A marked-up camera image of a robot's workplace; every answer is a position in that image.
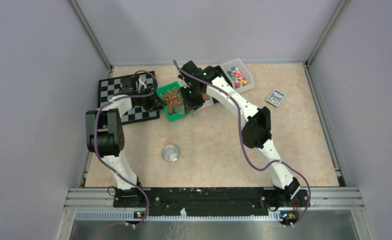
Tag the white bin colourful candies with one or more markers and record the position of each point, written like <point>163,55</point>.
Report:
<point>238,74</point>

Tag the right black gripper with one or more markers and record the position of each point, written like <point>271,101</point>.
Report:
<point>189,103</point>

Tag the blue playing card box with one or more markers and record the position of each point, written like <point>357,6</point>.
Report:
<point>275,98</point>

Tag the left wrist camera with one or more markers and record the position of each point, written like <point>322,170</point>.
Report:
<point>140,85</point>

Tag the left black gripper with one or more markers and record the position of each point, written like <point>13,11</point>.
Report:
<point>154,103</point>

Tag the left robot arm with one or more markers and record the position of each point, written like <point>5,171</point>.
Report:
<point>122,100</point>

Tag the white bin orange candies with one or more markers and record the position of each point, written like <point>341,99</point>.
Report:
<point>209,101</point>

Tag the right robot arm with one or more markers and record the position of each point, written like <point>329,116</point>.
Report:
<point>254,124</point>

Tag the black grey chessboard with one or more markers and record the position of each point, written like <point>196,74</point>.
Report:
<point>107,88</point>

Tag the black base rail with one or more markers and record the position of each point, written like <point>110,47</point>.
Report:
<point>209,201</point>

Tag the white cable duct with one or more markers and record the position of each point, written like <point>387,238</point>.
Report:
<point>136,216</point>

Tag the green candy bin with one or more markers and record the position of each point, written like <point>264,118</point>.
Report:
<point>170,93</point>

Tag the clear plastic scoop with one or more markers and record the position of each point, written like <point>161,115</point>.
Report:
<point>181,107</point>

